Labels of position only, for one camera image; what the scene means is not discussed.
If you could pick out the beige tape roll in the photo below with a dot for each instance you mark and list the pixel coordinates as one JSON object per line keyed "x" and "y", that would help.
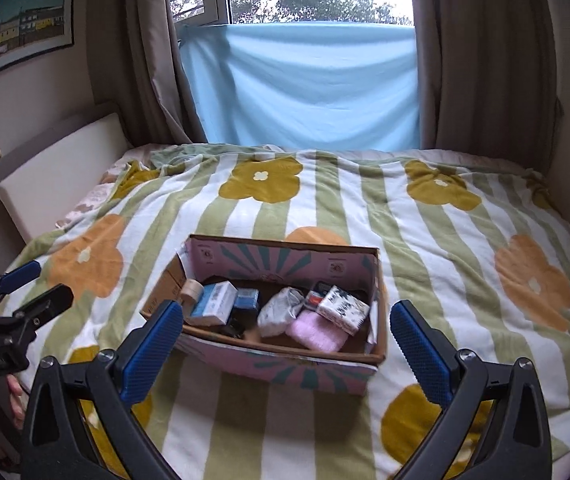
{"x": 192, "y": 291}

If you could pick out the red and blue floss box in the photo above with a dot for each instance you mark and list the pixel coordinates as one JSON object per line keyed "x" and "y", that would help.
{"x": 317, "y": 299}

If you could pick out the striped floral blanket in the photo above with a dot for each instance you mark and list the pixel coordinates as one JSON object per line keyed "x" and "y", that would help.
{"x": 365, "y": 210}

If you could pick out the white and blue carton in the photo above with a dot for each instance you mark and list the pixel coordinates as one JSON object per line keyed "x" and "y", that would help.
{"x": 212, "y": 302}

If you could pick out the floral white tissue packet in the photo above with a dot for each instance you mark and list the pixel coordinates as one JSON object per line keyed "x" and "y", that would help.
{"x": 345, "y": 307}

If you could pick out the white patterned sock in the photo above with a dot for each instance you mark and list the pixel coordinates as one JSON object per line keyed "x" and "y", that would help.
{"x": 277, "y": 312}

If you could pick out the white headboard panel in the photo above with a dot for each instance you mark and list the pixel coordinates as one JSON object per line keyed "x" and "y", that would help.
{"x": 60, "y": 170}

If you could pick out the light blue cloth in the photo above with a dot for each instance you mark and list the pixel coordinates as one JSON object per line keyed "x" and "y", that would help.
{"x": 305, "y": 85}

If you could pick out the brown curtain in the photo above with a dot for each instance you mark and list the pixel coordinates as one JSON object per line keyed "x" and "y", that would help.
{"x": 485, "y": 60}
{"x": 135, "y": 60}

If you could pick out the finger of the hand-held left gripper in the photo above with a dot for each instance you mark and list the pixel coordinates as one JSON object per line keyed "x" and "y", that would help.
{"x": 47, "y": 302}
{"x": 20, "y": 274}

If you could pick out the pink printed cardboard box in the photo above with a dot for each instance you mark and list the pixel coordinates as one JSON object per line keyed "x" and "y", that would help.
{"x": 275, "y": 367}

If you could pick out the pink towel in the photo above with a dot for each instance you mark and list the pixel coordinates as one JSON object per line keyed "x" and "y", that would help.
{"x": 315, "y": 335}

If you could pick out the small blue box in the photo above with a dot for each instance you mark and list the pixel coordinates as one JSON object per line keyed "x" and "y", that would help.
{"x": 246, "y": 300}

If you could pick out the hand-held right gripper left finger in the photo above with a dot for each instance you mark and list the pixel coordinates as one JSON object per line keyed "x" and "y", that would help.
{"x": 155, "y": 355}

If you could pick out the small black jar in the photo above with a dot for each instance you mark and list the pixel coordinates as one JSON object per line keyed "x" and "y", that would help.
{"x": 235, "y": 327}

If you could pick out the pink patterned bed sheet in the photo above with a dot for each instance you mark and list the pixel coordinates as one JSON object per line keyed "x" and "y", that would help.
{"x": 85, "y": 200}

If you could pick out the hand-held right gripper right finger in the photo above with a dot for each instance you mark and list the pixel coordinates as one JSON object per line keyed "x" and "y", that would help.
{"x": 420, "y": 355}

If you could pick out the wall poster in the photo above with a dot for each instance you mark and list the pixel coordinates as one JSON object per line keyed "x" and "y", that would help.
{"x": 25, "y": 25}

